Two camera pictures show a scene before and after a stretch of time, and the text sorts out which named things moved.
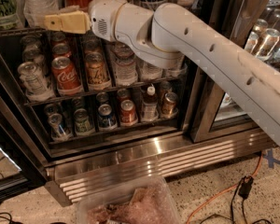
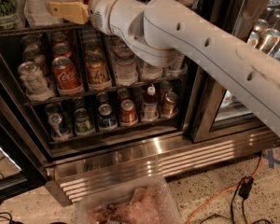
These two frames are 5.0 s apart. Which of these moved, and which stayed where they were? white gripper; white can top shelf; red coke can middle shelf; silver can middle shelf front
Moved: white gripper
Stayed: silver can middle shelf front; red coke can middle shelf; white can top shelf
